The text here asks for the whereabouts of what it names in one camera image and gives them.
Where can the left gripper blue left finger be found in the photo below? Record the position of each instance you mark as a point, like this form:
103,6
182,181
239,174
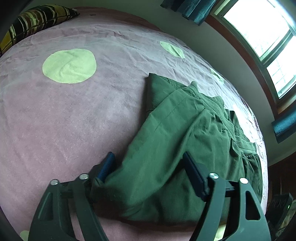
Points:
52,219

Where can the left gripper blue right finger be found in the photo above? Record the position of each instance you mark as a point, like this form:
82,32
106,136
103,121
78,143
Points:
245,221

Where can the dark green jacket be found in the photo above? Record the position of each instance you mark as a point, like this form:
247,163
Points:
151,185

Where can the dark items beside bed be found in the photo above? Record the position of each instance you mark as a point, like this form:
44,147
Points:
280,213

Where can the pink dotted bed sheet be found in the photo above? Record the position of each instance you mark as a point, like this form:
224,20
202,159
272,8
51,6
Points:
75,91

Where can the yellow black striped pillow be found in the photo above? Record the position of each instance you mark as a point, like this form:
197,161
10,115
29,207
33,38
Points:
35,20

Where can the blue window curtain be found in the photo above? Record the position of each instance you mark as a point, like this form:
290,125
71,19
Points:
193,10

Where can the window with frame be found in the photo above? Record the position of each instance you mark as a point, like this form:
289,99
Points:
264,34

